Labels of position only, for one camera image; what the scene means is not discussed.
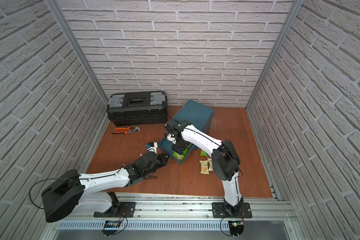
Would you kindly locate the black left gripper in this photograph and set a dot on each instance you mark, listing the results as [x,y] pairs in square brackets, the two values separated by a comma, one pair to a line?
[160,159]

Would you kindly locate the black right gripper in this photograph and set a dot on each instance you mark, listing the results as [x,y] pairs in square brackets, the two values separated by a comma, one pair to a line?
[178,149]

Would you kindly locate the teal pulled-out drawer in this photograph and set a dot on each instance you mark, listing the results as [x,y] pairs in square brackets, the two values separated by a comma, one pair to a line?
[167,148]

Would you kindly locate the yellow cookie packet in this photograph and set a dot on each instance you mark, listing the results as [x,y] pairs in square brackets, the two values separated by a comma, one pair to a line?
[210,165]
[204,167]

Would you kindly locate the teal drawer cabinet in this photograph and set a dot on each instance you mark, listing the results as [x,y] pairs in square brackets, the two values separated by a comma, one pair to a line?
[197,114]

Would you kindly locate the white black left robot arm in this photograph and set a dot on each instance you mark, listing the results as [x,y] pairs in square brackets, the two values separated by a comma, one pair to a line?
[73,192]

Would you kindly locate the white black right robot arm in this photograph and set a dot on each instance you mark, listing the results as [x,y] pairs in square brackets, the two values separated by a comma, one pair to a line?
[225,160]

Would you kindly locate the black plastic toolbox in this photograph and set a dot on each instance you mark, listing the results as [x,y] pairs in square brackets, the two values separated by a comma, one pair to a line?
[137,108]

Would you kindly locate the left controller board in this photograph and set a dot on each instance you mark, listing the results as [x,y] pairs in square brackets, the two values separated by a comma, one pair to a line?
[111,228]

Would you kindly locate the controller board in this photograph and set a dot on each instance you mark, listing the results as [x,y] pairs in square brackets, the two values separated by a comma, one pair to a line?
[111,228]
[236,228]

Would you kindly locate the right controller board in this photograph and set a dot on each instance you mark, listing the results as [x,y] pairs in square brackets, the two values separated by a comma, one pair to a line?
[236,228]

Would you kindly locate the right aluminium corner profile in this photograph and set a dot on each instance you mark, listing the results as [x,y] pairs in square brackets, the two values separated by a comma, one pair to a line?
[295,8]

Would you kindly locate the aluminium corner profile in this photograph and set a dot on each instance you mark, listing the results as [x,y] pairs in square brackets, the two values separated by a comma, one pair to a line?
[295,8]
[69,34]

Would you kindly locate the left aluminium corner profile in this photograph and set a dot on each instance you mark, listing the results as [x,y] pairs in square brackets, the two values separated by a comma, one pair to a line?
[69,34]

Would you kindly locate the orange handled groove pliers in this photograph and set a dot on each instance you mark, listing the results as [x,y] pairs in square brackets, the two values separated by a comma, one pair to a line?
[126,130]

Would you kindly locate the aluminium front rail frame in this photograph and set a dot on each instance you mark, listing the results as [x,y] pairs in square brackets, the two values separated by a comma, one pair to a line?
[181,217]

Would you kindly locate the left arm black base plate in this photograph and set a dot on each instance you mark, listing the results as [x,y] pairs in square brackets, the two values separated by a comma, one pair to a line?
[125,209]

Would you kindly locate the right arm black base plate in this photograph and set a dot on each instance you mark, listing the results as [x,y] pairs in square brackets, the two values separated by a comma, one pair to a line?
[223,210]

